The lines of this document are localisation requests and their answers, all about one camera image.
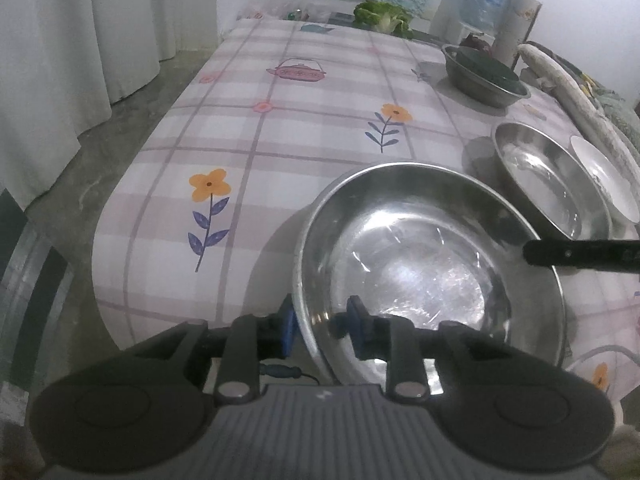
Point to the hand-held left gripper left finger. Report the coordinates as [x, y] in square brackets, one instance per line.
[287, 330]

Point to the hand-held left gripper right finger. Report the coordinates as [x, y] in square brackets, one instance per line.
[356, 327]

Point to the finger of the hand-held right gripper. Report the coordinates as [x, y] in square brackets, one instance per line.
[547, 254]

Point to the shallow steel basin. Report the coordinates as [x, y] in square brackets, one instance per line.
[545, 180]

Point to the white printed ceramic plate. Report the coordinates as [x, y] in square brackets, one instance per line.
[600, 175]

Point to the wide steel basin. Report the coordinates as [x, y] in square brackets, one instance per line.
[425, 240]

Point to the small wide steel bowl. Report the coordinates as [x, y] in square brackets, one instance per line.
[480, 92]

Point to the green ceramic bowl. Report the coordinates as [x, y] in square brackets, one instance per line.
[487, 67]

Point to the green patterned pillow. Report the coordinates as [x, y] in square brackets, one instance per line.
[620, 110]

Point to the white woven blanket roll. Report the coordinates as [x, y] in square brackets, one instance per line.
[565, 85]

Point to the grey flowered quilt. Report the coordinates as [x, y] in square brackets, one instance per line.
[575, 67]

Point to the checked floral tablecloth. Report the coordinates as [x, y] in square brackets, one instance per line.
[300, 125]

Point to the dark red round vegetable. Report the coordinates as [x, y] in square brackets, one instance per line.
[475, 44]

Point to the rolled grey mat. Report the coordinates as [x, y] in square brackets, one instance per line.
[517, 25]

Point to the white water dispenser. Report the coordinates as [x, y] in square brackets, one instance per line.
[457, 27]

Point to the green lettuce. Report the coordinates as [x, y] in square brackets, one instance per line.
[382, 19]

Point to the clear plastic bag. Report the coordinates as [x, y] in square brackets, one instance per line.
[257, 12]

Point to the white curtain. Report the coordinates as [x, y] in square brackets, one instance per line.
[75, 50]

